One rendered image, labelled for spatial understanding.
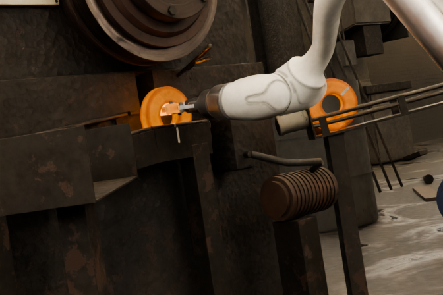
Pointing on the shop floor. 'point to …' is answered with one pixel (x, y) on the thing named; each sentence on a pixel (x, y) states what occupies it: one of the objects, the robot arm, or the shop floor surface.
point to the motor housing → (299, 226)
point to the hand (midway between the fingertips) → (165, 109)
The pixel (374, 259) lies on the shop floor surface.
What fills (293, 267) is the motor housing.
